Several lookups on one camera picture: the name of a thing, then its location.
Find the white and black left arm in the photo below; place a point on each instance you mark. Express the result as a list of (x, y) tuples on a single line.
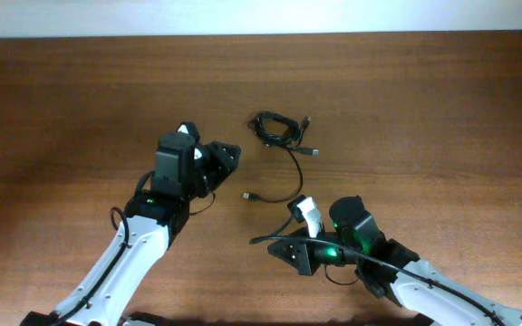
[(151, 220)]

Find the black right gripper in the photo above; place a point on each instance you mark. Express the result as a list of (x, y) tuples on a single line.
[(301, 258)]

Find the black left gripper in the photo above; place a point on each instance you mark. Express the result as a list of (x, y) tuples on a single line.
[(222, 162)]

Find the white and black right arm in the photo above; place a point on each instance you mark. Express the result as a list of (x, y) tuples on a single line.
[(386, 268)]

